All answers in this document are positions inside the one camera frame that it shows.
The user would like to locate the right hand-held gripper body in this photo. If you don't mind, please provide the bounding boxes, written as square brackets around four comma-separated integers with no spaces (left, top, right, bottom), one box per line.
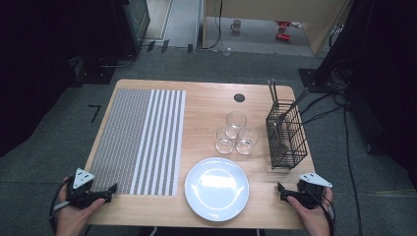
[287,172,333,210]

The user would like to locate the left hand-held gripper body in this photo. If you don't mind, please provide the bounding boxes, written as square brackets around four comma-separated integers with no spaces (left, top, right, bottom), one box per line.
[66,167,107,210]

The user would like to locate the black wire cutlery basket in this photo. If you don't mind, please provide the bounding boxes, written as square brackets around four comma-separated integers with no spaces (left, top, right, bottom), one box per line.
[265,98,309,171]

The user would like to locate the white round plate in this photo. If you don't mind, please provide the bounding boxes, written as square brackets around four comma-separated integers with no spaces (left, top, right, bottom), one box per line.
[184,156,250,222]

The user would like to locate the clear drinking glass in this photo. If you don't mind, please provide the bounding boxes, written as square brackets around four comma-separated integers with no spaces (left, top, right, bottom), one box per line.
[215,127,237,155]
[225,111,248,139]
[235,127,261,156]

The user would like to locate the person's left hand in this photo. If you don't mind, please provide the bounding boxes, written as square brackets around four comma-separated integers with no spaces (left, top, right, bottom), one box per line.
[53,176,106,236]

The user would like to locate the person's right hand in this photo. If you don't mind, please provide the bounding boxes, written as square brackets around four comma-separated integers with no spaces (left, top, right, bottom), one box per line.
[286,187,335,236]

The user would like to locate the grey white striped placemat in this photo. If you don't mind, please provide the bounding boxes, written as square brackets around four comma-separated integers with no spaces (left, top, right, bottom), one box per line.
[89,88,187,197]

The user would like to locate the black metal stand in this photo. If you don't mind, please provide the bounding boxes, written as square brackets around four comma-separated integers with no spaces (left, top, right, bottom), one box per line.
[298,0,378,94]

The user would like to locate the black equipment base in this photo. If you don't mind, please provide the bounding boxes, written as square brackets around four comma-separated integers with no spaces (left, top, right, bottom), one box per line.
[70,55,116,87]

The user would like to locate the black curtain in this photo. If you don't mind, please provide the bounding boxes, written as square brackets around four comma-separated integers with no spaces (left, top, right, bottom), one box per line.
[0,0,126,158]
[347,0,417,185]

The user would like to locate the dark glass-fronted cabinet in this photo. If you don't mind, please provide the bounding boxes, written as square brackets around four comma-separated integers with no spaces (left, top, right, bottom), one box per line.
[111,0,151,60]

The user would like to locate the left hand-held gripper cable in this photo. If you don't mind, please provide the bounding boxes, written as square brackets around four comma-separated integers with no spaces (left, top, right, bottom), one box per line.
[48,178,72,232]

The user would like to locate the hand-held gripper cable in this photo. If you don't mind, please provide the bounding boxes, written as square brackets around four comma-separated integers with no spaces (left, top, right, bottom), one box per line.
[48,178,72,232]
[319,193,337,236]

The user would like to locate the right hand-held gripper cable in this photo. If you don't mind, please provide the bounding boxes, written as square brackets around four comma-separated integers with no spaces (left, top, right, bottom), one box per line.
[319,193,337,236]

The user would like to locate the black floor cable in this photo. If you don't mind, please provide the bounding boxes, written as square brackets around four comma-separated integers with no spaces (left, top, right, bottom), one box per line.
[302,104,343,126]
[299,92,332,116]
[342,106,363,236]

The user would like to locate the black looped cable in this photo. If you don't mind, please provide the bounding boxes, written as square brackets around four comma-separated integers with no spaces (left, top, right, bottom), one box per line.
[97,53,136,69]

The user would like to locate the white cable bundle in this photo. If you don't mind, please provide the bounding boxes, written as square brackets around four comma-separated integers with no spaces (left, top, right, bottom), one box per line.
[328,24,345,48]

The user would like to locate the black hanging cable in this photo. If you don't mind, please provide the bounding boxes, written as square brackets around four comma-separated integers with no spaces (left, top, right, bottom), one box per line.
[209,0,224,51]

